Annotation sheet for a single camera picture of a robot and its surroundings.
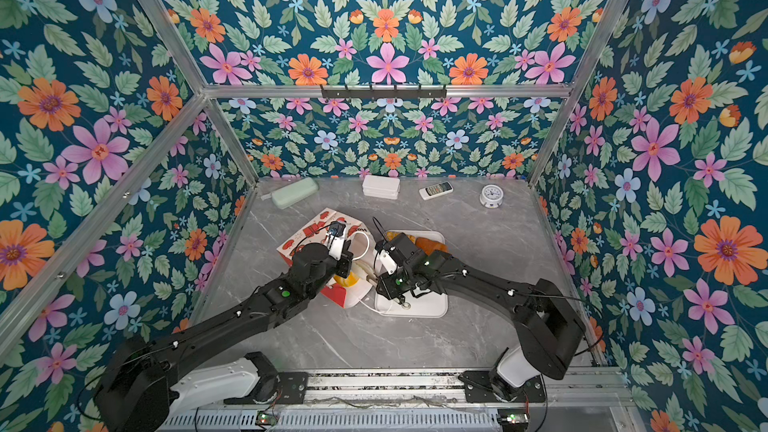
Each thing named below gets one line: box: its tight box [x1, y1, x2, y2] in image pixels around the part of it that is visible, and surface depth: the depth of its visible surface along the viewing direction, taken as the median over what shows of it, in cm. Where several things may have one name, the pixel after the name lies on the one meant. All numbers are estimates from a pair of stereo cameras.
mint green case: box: [261, 177, 320, 210], surface depth 116 cm
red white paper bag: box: [276, 208, 373, 309], surface depth 87 cm
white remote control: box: [419, 181, 454, 201], surface depth 117 cm
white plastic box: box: [362, 175, 401, 200], surface depth 117 cm
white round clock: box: [479, 184, 504, 209], surface depth 113 cm
